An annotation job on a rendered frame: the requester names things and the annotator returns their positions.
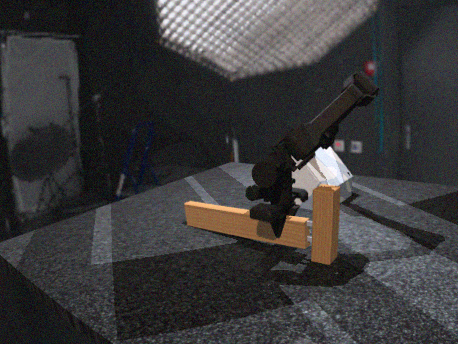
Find brown wooden board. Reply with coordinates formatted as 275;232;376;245
184;201;312;249

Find wooden post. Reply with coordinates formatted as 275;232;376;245
311;184;340;265

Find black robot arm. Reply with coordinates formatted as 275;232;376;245
245;71;380;202

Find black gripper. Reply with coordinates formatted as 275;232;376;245
250;176;308;238

